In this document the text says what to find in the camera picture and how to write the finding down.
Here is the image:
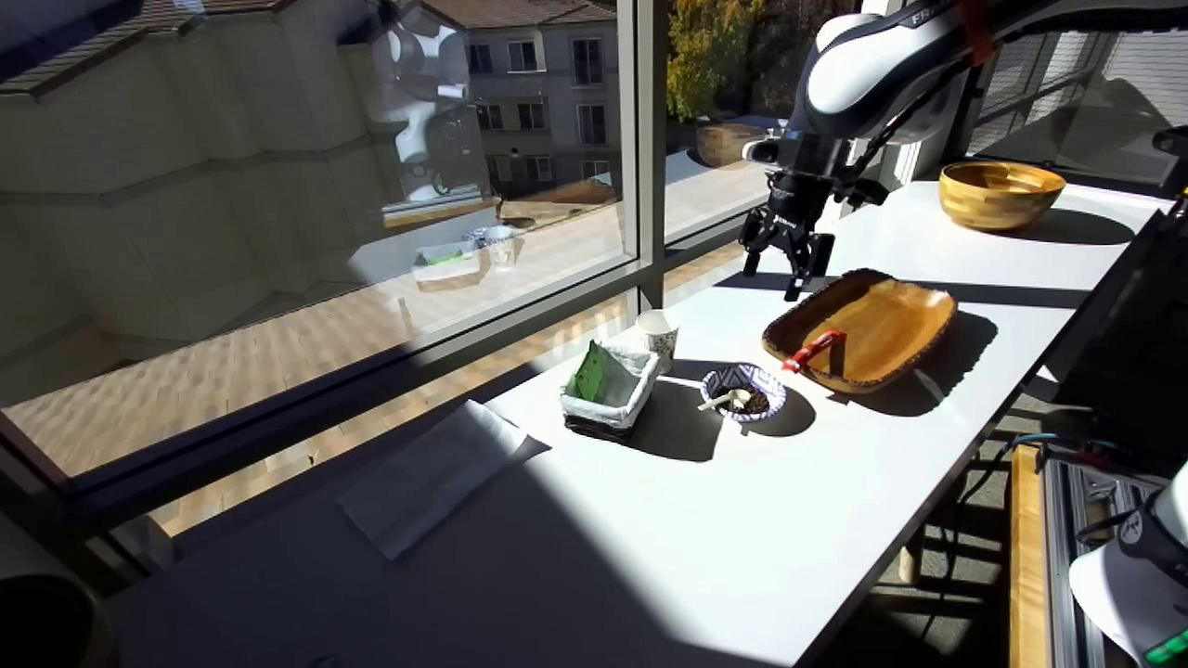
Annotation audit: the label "brown wooden tray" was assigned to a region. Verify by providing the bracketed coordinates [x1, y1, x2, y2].
[756, 263, 963, 399]

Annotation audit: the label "white rounded device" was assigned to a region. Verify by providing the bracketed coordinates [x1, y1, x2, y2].
[1066, 460, 1188, 668]

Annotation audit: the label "red stick packet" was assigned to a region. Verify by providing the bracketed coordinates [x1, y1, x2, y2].
[781, 326, 849, 380]

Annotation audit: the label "green packet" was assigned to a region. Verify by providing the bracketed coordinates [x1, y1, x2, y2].
[569, 341, 636, 408]

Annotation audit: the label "window frame post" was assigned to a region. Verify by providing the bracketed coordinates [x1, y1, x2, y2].
[611, 0, 672, 313]

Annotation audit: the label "black monitor box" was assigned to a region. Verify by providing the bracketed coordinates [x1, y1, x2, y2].
[1055, 200, 1188, 481]

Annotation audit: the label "light wooden plank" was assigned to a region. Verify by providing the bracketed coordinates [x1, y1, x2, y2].
[1006, 442, 1057, 668]

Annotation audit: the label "round wooden bowl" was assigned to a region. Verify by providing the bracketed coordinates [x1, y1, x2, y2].
[935, 157, 1070, 239]

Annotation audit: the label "dark woven basket white liner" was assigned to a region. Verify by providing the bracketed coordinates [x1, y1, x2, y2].
[557, 338, 663, 434]

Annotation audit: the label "blue patterned paper bowl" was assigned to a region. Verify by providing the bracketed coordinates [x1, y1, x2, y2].
[696, 361, 789, 429]

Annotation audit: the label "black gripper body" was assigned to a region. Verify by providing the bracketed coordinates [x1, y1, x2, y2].
[737, 172, 843, 261]

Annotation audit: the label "brown coffee beans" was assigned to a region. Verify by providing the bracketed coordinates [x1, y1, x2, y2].
[720, 375, 772, 421]

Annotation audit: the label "cream plastic spoon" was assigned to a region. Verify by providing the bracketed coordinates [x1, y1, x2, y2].
[694, 387, 756, 417]

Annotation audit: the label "coffee print paper cup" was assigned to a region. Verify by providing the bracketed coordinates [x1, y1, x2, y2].
[636, 307, 684, 367]

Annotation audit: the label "white folded cloth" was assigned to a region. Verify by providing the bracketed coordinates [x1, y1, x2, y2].
[329, 397, 552, 564]

